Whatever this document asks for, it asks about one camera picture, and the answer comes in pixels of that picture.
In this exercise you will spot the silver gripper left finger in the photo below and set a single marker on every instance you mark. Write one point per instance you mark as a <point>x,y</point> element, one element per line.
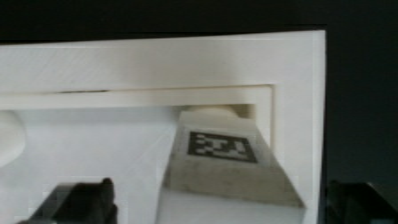
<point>78,204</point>

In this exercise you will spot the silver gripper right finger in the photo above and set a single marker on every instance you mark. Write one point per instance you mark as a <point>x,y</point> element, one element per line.
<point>361,203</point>

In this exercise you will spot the white leg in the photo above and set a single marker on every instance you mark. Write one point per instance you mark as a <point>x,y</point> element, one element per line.
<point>222,164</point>

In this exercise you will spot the white square tabletop part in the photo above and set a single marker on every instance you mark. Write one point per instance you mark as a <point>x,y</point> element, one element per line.
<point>98,136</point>

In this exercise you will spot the white right fence rail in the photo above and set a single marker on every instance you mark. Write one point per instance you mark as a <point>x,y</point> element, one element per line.
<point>274,60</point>

